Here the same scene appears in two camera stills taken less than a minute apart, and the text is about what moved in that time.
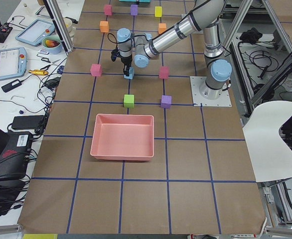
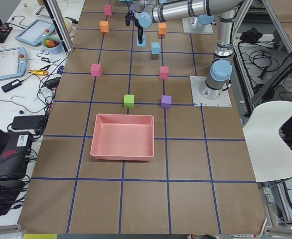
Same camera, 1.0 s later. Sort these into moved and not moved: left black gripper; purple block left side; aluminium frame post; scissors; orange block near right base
Moved: left black gripper
Not moved: aluminium frame post; purple block left side; orange block near right base; scissors
